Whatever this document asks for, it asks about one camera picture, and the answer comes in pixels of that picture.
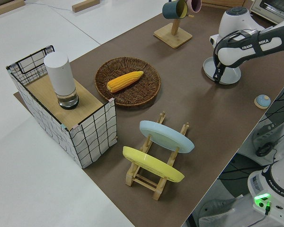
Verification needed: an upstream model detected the pink mug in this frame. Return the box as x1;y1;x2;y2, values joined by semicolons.
184;0;203;14

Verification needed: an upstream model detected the gray plate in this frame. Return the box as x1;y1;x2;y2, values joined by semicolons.
203;56;241;85

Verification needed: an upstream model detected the white cylinder bottle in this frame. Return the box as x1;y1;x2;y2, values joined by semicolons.
43;52;80;110

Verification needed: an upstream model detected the wooden cabinet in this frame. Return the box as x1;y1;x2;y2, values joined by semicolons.
200;0;247;7

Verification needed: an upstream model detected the dark blue mug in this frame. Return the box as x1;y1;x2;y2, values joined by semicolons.
162;0;189;20

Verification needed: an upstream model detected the yellow plate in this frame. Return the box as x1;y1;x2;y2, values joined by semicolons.
122;146;185;183

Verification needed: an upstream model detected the wooden mug tree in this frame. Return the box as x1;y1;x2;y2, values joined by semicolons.
153;13;193;49

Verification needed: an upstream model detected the yellow corn cob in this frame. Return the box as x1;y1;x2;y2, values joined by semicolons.
106;70;144;93

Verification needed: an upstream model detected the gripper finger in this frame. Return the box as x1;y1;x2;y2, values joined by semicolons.
213;61;226;84

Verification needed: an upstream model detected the brown wicker basket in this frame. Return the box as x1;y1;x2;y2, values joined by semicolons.
94;56;161;109

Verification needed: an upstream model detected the cream toaster oven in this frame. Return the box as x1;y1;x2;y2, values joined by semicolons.
250;0;284;26

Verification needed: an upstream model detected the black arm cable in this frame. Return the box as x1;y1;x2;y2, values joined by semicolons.
213;29;261;62

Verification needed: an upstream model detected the wire grid wooden shelf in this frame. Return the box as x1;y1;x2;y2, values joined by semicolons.
6;44;119;169

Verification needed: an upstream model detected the wooden block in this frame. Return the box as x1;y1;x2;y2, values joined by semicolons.
0;0;26;17
71;0;103;13

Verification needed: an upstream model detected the wooden plate rack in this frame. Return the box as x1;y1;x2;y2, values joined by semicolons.
125;111;190;201

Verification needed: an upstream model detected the light blue plate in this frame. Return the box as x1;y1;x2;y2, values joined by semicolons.
139;120;195;154

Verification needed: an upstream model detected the black coiled cable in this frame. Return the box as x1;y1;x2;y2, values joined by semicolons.
255;141;279;158

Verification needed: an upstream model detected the small blue bell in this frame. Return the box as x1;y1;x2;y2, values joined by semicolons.
254;94;272;110

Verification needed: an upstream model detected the brown table mat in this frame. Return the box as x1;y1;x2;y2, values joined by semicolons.
13;6;284;227

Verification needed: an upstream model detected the black base cable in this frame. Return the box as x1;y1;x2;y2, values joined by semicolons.
260;200;273;217

